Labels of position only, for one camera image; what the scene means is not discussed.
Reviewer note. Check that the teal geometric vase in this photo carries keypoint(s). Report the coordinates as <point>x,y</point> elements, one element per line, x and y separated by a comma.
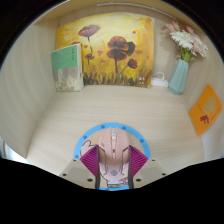
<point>178,76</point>

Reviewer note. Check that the green cover book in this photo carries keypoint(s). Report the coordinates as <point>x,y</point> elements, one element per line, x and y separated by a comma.
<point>66,68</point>

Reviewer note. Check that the round cartoon mouse pad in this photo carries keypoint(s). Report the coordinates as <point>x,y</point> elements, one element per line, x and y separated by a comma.
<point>131,133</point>

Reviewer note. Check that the pink and white flowers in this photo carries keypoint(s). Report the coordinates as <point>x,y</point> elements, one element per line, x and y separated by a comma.
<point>186,40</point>

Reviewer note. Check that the pink computer mouse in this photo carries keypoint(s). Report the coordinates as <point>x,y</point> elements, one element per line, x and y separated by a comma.
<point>113,154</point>

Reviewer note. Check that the white power strip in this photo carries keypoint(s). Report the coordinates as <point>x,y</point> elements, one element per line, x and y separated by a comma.
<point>159,80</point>

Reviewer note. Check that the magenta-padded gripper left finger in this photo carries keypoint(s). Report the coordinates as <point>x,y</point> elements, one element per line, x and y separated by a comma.
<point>87,165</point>

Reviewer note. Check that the orange cover book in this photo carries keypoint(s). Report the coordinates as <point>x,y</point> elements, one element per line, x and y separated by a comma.
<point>206,110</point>

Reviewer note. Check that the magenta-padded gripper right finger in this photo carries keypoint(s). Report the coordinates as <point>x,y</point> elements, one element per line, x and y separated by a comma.
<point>137,165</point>

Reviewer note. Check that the poppy flower canvas painting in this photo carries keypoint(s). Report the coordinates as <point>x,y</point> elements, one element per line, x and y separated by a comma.
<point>110,50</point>

